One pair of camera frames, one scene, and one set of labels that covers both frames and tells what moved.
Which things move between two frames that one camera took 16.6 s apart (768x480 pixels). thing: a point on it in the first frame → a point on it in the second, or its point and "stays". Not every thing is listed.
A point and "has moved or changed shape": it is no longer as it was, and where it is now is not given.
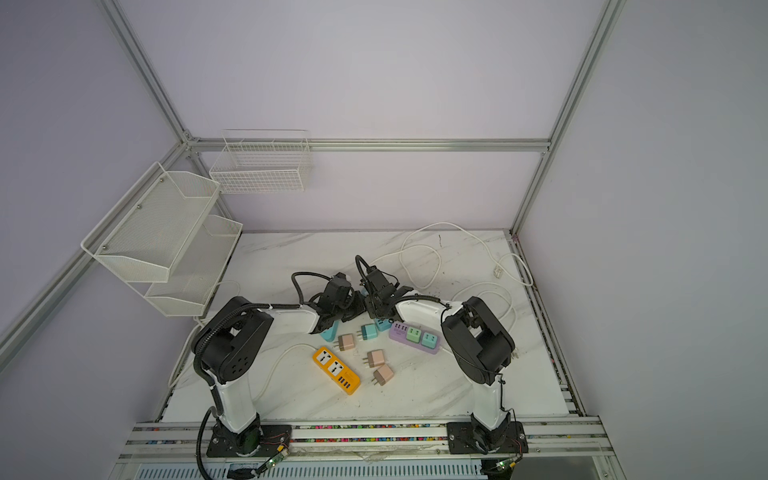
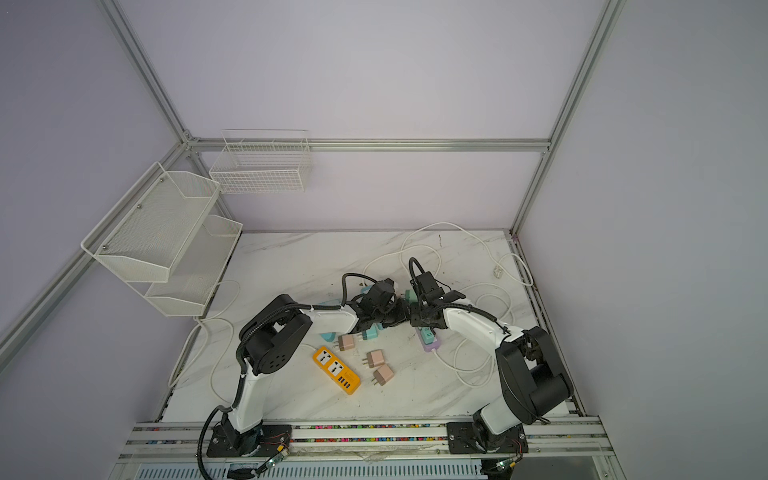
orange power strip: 336,371 stays
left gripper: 357,298 → 402,306
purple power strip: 416,336 has moved or changed shape
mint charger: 369,331 stays
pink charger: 376,358 stays
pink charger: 383,374 stays
